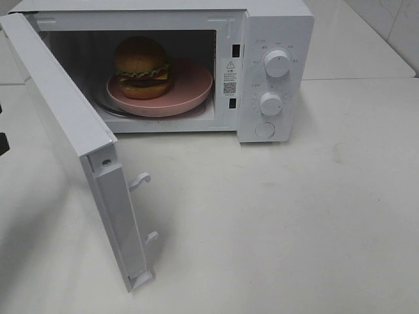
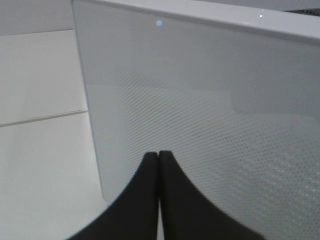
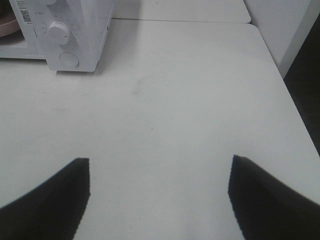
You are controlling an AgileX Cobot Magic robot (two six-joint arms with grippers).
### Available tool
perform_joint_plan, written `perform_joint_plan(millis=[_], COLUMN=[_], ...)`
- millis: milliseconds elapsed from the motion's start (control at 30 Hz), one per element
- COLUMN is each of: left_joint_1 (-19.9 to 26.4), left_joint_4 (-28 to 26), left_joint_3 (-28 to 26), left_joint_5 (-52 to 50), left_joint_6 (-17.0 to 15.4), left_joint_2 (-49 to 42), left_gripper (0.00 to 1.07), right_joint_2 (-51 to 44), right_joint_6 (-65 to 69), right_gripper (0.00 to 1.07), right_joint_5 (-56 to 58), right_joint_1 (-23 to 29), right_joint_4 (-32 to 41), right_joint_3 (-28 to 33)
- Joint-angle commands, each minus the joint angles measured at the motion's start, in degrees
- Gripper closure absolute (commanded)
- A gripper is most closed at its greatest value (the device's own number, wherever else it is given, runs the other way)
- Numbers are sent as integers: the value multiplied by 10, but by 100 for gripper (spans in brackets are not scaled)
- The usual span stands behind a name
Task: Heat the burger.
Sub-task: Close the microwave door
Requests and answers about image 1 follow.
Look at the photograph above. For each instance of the round white door release button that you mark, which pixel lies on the round white door release button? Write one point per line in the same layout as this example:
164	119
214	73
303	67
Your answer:
265	130

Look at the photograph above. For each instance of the pink round plate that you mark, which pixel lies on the pink round plate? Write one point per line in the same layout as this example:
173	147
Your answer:
191	85

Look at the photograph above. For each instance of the burger with lettuce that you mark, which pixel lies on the burger with lettuce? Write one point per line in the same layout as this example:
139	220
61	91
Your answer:
142	68

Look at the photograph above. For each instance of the white lower timer knob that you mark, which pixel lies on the white lower timer knob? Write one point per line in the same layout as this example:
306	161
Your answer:
271	104

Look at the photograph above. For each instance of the white microwave oven body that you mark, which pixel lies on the white microwave oven body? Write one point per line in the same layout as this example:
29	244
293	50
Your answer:
229	38

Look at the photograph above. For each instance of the white upper power knob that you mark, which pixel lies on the white upper power knob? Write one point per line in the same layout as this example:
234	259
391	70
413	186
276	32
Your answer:
277	62

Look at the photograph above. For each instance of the glass microwave turntable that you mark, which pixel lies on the glass microwave turntable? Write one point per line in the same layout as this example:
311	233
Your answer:
112	109

